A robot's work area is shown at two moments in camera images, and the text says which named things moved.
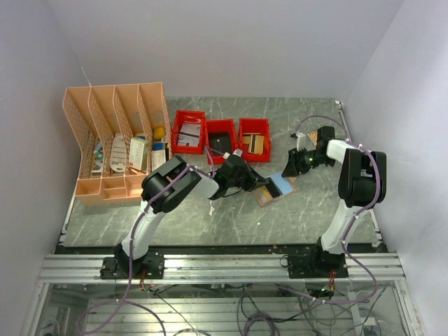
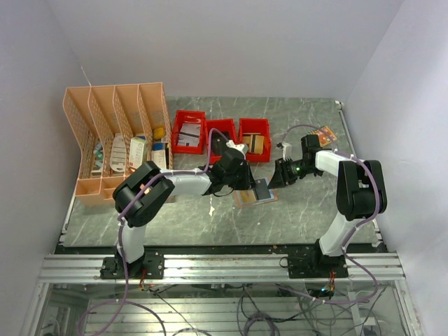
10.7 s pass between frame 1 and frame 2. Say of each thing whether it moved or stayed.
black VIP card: moved
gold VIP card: moved
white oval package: stayed
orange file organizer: stayed
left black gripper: stayed
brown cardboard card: moved
